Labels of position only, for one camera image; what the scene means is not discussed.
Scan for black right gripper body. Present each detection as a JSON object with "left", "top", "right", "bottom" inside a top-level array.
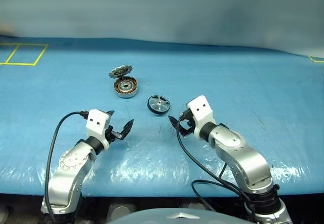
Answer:
[{"left": 177, "top": 108, "right": 197, "bottom": 137}]

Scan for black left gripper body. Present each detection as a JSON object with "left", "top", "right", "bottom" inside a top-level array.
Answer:
[{"left": 104, "top": 125, "right": 125, "bottom": 144}]

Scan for black round wheel hub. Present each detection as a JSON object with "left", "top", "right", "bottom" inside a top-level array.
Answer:
[{"left": 147, "top": 95, "right": 171, "bottom": 116}]

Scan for silver motor base copper windings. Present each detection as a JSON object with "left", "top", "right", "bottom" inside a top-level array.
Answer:
[{"left": 111, "top": 73, "right": 140, "bottom": 99}]

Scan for silver toothed rotor disc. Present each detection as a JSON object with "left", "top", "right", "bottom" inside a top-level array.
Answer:
[{"left": 108, "top": 65, "right": 134, "bottom": 79}]

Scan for blue plastic table cover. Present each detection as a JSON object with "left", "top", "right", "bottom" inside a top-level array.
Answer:
[{"left": 0, "top": 34, "right": 324, "bottom": 198}]

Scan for grey round cap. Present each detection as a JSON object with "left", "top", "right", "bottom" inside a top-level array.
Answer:
[
  {"left": 186, "top": 203, "right": 209, "bottom": 211},
  {"left": 108, "top": 203, "right": 135, "bottom": 222}
]

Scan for grey rounded object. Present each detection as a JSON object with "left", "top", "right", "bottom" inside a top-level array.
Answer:
[{"left": 0, "top": 205, "right": 11, "bottom": 221}]

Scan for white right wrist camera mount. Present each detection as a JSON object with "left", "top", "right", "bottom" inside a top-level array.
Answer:
[{"left": 187, "top": 95, "right": 217, "bottom": 140}]

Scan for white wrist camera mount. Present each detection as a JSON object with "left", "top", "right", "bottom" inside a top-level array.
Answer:
[
  {"left": 85, "top": 109, "right": 111, "bottom": 150},
  {"left": 187, "top": 95, "right": 217, "bottom": 140}
]

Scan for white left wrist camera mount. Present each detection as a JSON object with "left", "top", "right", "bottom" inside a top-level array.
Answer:
[{"left": 85, "top": 109, "right": 111, "bottom": 150}]

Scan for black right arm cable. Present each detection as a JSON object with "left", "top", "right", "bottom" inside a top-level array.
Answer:
[{"left": 176, "top": 119, "right": 257, "bottom": 221}]

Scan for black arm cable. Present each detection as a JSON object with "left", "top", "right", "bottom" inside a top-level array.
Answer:
[
  {"left": 44, "top": 110, "right": 89, "bottom": 222},
  {"left": 176, "top": 119, "right": 257, "bottom": 221}
]

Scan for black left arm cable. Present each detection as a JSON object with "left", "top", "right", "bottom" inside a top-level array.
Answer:
[{"left": 44, "top": 110, "right": 89, "bottom": 222}]

